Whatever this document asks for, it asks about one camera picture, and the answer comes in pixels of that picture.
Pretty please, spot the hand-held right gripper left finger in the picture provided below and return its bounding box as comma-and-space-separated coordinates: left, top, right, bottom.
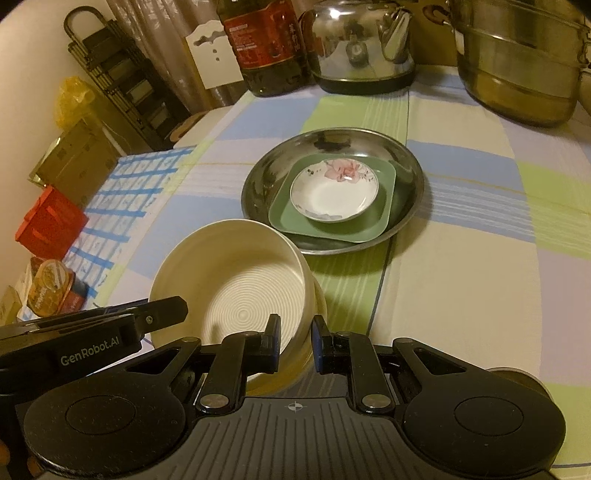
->
121, 314, 282, 415

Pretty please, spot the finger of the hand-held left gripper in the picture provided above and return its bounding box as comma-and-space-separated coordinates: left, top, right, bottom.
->
90, 296, 189, 335

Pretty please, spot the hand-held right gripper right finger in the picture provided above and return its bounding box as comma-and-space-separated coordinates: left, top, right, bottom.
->
311, 315, 471, 415

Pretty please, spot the cream ribbed bowl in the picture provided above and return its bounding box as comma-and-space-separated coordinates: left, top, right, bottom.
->
148, 218, 329, 397

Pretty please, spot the green square plate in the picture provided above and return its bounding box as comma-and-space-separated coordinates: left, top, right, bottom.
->
269, 154, 399, 244

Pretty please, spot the small floral dish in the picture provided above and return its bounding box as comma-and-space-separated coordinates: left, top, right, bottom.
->
289, 158, 380, 223

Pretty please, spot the large steel plate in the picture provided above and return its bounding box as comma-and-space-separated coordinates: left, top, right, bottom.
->
240, 129, 426, 256

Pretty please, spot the steel bowl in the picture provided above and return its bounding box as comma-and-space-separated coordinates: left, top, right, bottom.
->
489, 366, 551, 407

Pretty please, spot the dark blue packet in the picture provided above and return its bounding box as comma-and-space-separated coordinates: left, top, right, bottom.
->
69, 279, 89, 311

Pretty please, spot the yellow snack cup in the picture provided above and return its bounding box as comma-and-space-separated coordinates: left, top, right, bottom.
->
27, 258, 77, 319

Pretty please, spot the red gift box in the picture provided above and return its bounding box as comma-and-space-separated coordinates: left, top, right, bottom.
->
14, 186, 89, 260

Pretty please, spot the blue patterned cloth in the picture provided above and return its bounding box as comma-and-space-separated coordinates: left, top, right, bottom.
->
65, 145, 199, 301

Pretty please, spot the checked tablecloth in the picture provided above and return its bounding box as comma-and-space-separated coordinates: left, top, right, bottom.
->
95, 65, 591, 480

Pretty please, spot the olive cardboard box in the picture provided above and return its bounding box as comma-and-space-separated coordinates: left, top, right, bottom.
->
28, 121, 122, 206

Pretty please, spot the yellow plastic bag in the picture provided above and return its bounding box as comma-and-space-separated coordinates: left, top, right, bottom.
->
55, 76, 99, 130

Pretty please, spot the black rack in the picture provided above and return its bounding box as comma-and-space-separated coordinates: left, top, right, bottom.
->
64, 6, 197, 151

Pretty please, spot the white chair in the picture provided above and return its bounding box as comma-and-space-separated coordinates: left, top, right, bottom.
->
166, 19, 245, 148

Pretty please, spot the beige curtain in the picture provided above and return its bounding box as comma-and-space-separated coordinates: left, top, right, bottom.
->
104, 0, 259, 114

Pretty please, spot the cooking oil bottle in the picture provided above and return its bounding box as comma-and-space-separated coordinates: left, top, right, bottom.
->
216, 0, 311, 97

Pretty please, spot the steel kettle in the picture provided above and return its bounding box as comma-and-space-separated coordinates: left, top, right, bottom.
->
298, 0, 416, 95

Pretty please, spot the steel steamer pot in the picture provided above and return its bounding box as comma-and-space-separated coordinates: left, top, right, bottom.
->
422, 0, 591, 127

